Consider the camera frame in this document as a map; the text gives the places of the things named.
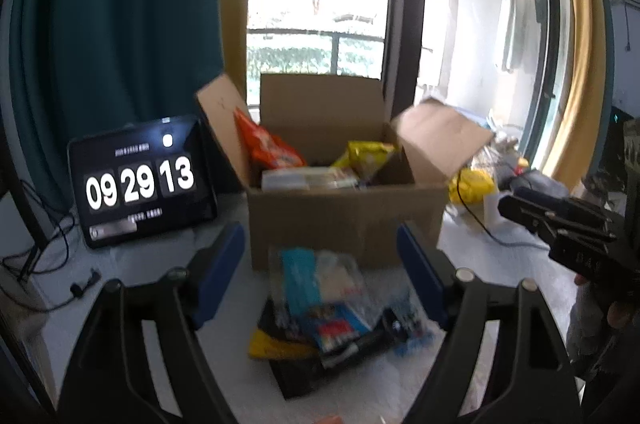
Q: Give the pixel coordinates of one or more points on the yellow green snack packet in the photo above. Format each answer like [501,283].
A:
[367,156]

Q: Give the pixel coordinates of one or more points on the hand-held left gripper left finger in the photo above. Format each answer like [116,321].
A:
[220,269]

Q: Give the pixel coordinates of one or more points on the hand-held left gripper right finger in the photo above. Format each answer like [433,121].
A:
[420,274]

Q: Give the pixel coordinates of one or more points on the cardboard box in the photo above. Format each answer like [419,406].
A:
[340,219]

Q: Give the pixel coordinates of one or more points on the dark window frame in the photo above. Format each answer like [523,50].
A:
[402,3]

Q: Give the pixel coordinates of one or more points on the blue white snack packet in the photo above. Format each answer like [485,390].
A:
[320,299]

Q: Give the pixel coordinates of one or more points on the grey cloth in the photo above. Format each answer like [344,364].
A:
[540,181]

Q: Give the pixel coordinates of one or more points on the black yellow snack packet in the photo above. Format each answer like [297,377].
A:
[295,374]

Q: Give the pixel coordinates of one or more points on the person's right hand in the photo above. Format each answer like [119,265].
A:
[620,316]

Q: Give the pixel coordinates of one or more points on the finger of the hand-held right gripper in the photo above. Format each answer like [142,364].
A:
[530,211]
[555,199]

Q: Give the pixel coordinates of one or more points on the black appliance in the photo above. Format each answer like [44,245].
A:
[615,138]

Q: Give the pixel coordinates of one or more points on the white tablecloth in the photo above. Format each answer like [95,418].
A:
[380,389]

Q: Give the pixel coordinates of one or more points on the tablet with clock display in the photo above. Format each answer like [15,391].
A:
[140,184]

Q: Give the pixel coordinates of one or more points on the orange snack packet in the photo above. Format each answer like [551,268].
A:
[270,148]

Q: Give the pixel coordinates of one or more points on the teal curtain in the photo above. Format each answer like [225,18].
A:
[125,28]

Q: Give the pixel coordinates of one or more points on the balcony railing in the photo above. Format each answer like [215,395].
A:
[300,32]

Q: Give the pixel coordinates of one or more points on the hanging towel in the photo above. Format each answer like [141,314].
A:
[511,28]

